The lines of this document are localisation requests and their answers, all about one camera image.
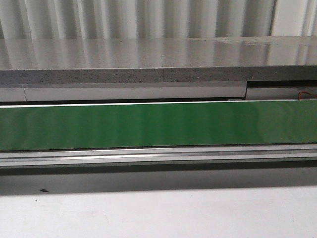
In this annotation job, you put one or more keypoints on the green conveyor belt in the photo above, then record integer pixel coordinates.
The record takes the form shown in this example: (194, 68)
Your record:
(86, 126)

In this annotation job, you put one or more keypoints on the grey stone counter slab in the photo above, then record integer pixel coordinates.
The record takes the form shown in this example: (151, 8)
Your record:
(92, 61)

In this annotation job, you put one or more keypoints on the aluminium conveyor frame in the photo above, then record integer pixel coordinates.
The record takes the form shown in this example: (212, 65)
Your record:
(159, 155)

